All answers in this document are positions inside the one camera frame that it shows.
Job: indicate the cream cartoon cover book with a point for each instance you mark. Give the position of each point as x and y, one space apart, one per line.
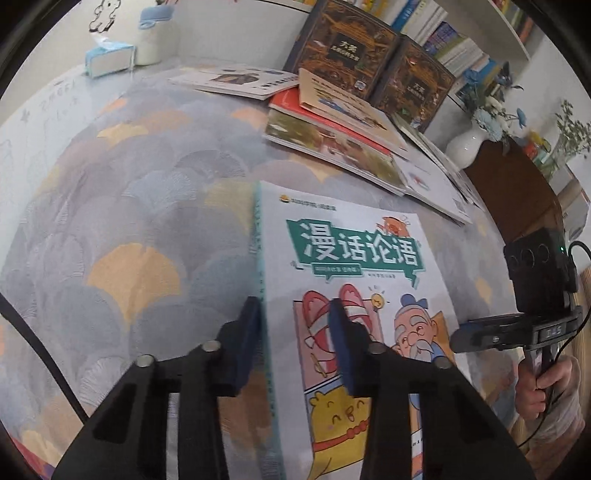
341 101

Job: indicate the person's right hand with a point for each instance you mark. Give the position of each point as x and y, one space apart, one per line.
525 392

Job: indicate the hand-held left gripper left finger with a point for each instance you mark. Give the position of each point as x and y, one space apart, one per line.
249 341

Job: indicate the white vase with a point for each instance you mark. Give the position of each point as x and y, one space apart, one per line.
466 147

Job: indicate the dark ornate encyclopedia book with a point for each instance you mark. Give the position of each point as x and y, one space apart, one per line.
415 83
341 46

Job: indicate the row of shelf books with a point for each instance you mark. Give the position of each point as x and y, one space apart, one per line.
443 37

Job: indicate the brown wooden cabinet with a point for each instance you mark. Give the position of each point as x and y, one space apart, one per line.
512 184

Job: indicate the meadow painting picture book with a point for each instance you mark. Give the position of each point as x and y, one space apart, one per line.
323 143

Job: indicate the white canister blue lid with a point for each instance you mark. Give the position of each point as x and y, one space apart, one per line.
157 41

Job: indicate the colourful small boxes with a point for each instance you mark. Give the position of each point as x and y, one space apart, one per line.
538 147

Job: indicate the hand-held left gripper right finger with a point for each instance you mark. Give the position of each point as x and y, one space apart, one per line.
339 341

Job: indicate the green plant sprigs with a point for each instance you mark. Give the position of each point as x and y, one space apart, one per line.
570 129

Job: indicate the white thin illustrated book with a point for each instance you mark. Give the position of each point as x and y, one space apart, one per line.
231 83

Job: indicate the blue white tissue box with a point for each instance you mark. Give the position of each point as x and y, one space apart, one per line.
111 60

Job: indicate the blue flower bouquet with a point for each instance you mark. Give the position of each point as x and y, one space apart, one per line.
489 115

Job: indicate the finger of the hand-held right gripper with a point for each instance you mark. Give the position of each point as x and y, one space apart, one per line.
485 337

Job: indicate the fan pattern tablecloth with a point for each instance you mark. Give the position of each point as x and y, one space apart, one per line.
138 207

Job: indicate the white animal wall sticker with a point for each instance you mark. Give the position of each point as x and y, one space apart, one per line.
101 16

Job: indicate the white comic book green title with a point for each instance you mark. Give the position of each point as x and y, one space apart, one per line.
369 258

